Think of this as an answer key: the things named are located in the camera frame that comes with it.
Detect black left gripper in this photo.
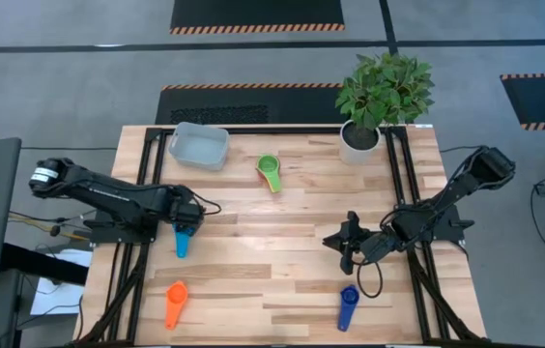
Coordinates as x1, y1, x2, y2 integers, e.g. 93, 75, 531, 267
169, 186, 206, 238

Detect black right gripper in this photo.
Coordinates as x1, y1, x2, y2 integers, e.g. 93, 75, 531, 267
323, 211, 399, 276

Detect cyan measuring cup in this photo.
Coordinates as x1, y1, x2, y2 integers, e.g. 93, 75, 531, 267
173, 222, 197, 259

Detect dark blue measuring cup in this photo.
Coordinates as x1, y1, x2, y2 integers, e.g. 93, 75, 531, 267
336, 283, 361, 333

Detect orange measuring cup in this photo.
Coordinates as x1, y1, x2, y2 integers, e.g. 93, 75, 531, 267
163, 280, 189, 332

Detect green measuring cup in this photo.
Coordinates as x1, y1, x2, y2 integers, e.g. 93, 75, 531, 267
255, 154, 283, 194

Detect grey plastic basket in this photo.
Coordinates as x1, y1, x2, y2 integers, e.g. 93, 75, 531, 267
168, 121, 231, 171

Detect white plant pot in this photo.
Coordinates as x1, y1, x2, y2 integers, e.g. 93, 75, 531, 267
338, 119, 383, 166

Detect black striped-edge floor mat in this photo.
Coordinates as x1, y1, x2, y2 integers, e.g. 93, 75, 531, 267
170, 0, 346, 36
155, 82, 351, 126
500, 72, 545, 131

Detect white paper sheets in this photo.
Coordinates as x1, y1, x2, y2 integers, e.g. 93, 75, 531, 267
30, 248, 94, 316

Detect black beam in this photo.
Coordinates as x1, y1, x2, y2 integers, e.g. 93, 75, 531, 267
0, 243, 89, 286

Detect green leafy plant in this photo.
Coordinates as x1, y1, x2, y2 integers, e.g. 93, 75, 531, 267
333, 51, 436, 132

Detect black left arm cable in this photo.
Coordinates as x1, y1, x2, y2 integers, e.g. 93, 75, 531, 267
189, 190, 223, 217

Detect black right arm cable loop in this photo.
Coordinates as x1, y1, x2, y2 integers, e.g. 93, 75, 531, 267
356, 258, 385, 300

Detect black aluminium table frame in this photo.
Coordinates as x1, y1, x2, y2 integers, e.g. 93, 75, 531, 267
76, 125, 491, 347

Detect black cable with connector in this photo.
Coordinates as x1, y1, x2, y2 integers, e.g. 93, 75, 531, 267
9, 209, 98, 238

